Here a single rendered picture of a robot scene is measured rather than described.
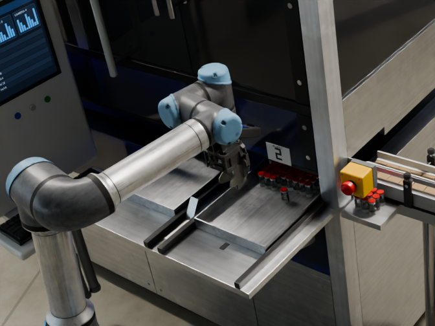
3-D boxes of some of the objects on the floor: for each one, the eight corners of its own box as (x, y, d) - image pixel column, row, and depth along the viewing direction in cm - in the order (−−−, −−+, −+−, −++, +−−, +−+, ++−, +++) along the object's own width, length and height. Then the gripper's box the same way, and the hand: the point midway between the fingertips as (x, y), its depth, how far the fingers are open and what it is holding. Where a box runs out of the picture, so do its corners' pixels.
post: (355, 392, 287) (285, -266, 172) (369, 399, 284) (308, -268, 169) (345, 404, 284) (267, -260, 169) (360, 412, 280) (290, -261, 165)
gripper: (195, 128, 201) (210, 196, 213) (223, 136, 196) (236, 206, 208) (217, 112, 206) (230, 180, 218) (245, 119, 201) (256, 189, 213)
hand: (239, 183), depth 214 cm, fingers closed
